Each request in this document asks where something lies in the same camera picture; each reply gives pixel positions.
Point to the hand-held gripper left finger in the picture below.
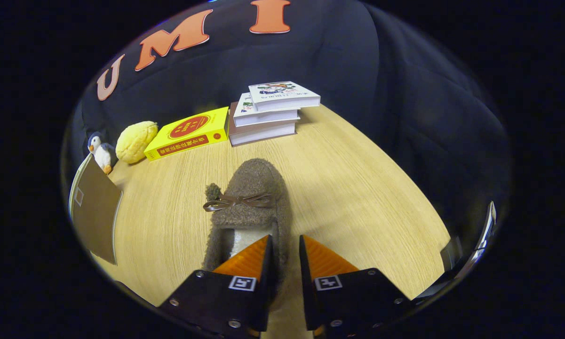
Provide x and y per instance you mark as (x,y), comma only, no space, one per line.
(270,273)

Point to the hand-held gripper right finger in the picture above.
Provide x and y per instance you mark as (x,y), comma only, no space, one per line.
(306,278)

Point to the brown fuzzy shoe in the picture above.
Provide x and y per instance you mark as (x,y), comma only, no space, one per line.
(254,179)

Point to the brown and cream storage box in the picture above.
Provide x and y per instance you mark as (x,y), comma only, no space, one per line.
(96,216)

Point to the brown cover book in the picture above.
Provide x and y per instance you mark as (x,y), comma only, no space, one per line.
(263,134)

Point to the yellow book with red circle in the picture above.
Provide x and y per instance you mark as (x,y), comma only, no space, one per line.
(188,134)

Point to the white illustrated cover book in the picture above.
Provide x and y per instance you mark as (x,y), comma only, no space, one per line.
(282,94)

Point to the yellow bun-shaped plush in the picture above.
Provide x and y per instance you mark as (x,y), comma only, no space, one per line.
(136,141)

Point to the penguin plush toy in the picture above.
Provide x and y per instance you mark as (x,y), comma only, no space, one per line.
(102,153)

